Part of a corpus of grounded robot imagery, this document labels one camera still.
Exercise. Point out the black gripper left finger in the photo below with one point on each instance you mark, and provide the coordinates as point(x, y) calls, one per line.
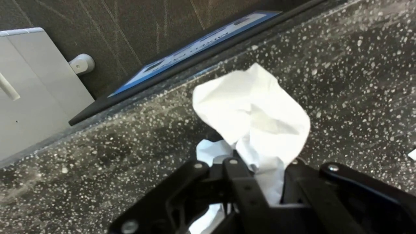
point(204, 195)

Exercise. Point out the black bin door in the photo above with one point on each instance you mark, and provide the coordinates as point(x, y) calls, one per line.
point(131, 103)

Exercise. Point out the large white office printer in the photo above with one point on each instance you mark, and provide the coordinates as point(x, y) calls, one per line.
point(35, 86)

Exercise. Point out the white printer caster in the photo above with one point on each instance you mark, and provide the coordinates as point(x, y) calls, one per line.
point(83, 64)

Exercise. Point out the blue label with up arrow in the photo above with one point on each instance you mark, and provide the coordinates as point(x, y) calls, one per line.
point(196, 47)

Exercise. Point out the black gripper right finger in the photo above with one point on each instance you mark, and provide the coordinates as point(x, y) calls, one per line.
point(347, 203)

